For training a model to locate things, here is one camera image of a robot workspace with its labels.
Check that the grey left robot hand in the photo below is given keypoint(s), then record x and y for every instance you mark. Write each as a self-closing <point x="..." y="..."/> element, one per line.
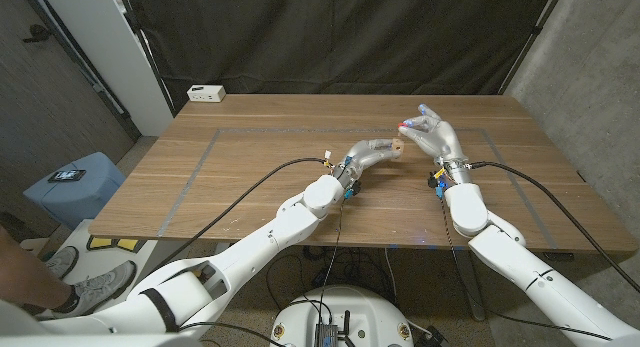
<point x="365" y="157"/>

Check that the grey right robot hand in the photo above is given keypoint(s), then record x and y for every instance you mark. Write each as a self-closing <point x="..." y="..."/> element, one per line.
<point x="437" y="137"/>

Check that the wooden block with holes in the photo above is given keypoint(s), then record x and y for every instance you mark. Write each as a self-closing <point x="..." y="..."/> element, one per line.
<point x="397" y="146"/>

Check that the red-headed wooden screw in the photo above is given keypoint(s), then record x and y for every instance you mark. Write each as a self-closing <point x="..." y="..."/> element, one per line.
<point x="402" y="125"/>

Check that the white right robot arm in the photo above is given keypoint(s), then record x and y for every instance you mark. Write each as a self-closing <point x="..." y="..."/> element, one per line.
<point x="530" y="267"/>

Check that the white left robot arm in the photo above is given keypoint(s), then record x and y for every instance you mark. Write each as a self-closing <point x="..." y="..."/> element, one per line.
<point x="240" y="257"/>

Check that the wooden table panel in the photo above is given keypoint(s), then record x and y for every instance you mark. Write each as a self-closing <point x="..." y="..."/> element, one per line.
<point x="250" y="130"/>

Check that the black curtain backdrop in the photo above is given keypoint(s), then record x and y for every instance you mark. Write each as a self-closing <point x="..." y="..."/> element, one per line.
<point x="325" y="37"/>

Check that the grey table leg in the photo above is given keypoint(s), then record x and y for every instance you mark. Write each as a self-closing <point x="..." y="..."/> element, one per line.
<point x="467" y="287"/>

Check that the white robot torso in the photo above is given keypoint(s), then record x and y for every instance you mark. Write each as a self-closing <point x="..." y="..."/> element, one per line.
<point x="345" y="312"/>

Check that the white power strip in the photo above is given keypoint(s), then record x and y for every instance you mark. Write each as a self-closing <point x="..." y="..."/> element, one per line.
<point x="206" y="93"/>

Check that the white floor platform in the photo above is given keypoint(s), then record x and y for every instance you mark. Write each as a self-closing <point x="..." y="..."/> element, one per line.
<point x="105" y="254"/>

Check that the yellow and black floor pad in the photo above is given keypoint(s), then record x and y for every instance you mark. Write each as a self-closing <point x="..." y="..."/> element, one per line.
<point x="100" y="243"/>

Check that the white pillar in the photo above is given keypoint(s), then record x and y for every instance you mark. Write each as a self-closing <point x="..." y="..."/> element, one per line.
<point x="100" y="47"/>

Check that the blue stool with phone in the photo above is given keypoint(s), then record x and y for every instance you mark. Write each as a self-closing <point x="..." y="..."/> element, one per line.
<point x="75" y="197"/>

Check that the grey sneaker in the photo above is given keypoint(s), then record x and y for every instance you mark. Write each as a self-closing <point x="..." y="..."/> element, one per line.
<point x="100" y="287"/>
<point x="61" y="263"/>

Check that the black phone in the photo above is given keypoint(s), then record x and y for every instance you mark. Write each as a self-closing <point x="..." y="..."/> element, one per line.
<point x="66" y="175"/>

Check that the person's bare leg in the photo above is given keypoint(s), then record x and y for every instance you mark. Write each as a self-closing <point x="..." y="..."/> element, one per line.
<point x="25" y="282"/>

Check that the black backdrop frame pole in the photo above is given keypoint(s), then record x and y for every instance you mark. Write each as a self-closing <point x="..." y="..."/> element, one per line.
<point x="151" y="62"/>
<point x="532" y="37"/>

